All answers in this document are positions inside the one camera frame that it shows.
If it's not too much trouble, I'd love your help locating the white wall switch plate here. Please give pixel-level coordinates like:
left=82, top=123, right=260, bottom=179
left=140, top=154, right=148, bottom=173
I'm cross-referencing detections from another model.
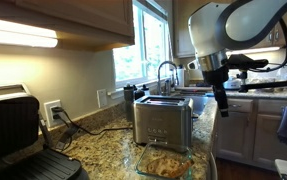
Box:
left=96, top=88, right=109, bottom=109

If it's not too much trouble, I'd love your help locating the black bar-shaped camera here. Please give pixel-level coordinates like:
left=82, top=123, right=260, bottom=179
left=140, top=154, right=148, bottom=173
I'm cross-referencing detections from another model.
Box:
left=227, top=54, right=270, bottom=72

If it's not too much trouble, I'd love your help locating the under-cabinet light strip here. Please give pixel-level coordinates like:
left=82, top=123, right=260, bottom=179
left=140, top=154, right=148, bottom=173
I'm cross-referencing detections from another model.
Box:
left=226, top=46, right=281, bottom=56
left=0, top=16, right=59, bottom=49

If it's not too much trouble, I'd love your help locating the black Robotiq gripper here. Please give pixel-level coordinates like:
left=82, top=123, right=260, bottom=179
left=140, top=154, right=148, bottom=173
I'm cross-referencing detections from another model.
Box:
left=203, top=64, right=231, bottom=119

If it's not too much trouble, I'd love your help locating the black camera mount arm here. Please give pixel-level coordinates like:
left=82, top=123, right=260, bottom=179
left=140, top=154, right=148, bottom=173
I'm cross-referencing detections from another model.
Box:
left=237, top=69, right=287, bottom=94

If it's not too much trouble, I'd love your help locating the black bottle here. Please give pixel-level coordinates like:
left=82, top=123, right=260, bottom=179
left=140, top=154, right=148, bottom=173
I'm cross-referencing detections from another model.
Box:
left=123, top=83, right=136, bottom=123

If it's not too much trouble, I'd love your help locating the grey grill power cable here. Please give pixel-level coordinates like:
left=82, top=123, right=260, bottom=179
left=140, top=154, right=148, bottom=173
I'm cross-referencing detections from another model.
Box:
left=53, top=113, right=80, bottom=152

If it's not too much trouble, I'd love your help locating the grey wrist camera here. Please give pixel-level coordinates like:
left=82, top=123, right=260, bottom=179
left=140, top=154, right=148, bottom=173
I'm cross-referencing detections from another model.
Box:
left=186, top=58, right=205, bottom=71

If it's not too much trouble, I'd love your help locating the stainless steel two-slot toaster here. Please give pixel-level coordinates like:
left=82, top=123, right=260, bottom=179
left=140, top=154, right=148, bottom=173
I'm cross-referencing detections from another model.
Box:
left=131, top=95, right=195, bottom=154

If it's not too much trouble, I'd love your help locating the white cooking pot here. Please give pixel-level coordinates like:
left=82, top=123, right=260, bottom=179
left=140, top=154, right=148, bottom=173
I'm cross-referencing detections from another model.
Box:
left=223, top=77, right=243, bottom=90

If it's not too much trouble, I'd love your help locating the white wall power outlet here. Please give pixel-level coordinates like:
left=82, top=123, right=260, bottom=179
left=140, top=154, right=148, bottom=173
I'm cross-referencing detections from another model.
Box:
left=43, top=99, right=64, bottom=129

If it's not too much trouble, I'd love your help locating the black panini grill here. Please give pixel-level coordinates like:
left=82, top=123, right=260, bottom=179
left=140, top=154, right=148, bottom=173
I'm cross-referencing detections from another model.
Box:
left=0, top=83, right=91, bottom=180

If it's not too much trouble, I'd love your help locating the curved silver appliance handle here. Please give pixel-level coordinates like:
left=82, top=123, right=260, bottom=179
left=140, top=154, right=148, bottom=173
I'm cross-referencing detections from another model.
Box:
left=206, top=151, right=219, bottom=180

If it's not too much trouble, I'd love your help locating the kitchen window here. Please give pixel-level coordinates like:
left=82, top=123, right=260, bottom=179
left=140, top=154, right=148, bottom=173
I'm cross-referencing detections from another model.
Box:
left=112, top=0, right=171, bottom=90

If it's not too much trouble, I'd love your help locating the chrome kitchen faucet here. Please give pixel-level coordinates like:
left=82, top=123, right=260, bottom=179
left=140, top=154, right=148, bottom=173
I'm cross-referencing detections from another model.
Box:
left=156, top=60, right=181, bottom=97

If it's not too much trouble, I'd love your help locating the clear glass baking dish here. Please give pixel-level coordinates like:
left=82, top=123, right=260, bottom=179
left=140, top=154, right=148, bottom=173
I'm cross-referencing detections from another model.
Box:
left=135, top=141, right=195, bottom=180

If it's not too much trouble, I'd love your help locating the black toaster power cable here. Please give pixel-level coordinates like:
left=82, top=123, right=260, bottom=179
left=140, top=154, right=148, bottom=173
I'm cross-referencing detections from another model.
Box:
left=51, top=106, right=134, bottom=137

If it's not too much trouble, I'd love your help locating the wall cabinet with metal handles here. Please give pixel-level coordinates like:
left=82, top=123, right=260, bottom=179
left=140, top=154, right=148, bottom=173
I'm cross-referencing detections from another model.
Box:
left=172, top=0, right=287, bottom=58

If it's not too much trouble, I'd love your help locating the white paper towel roll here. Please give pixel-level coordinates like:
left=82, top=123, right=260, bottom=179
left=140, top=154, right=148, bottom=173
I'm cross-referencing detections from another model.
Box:
left=177, top=64, right=191, bottom=88

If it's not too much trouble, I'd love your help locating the wooden wall cabinet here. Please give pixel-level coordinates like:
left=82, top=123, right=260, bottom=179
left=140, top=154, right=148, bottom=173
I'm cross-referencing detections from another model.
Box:
left=0, top=0, right=136, bottom=53

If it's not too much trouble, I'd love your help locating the beige base cabinet with drawers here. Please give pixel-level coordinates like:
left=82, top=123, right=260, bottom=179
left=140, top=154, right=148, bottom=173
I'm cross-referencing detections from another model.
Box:
left=214, top=97, right=287, bottom=172

